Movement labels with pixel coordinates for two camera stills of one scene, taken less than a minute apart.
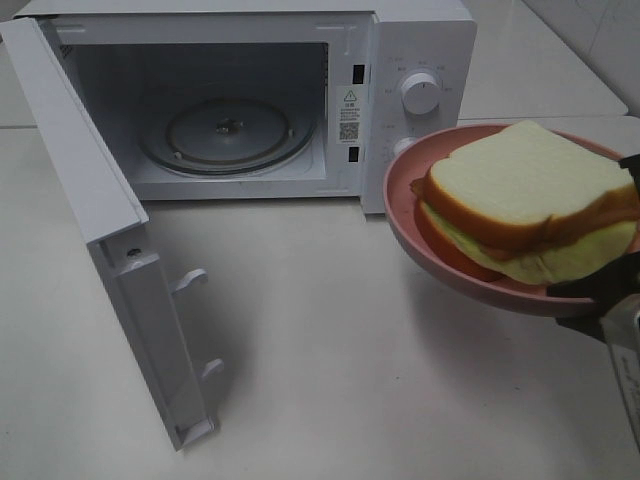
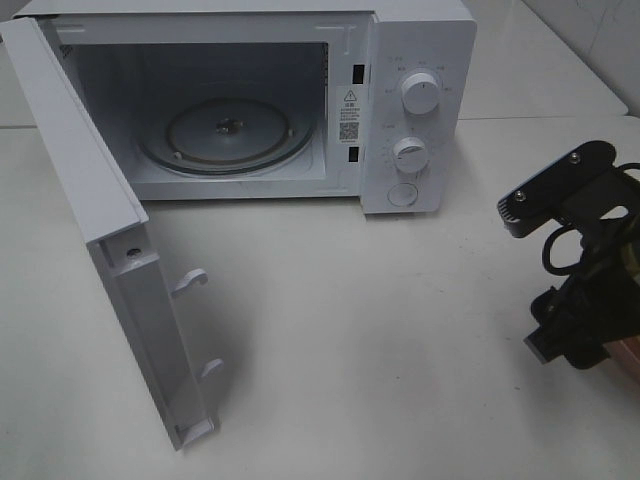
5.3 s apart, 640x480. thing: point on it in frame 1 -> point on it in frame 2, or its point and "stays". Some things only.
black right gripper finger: x=604 y=285 -> x=543 y=345
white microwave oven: x=288 y=104 stays
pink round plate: x=417 y=155 -> x=627 y=353
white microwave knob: x=420 y=93 stays
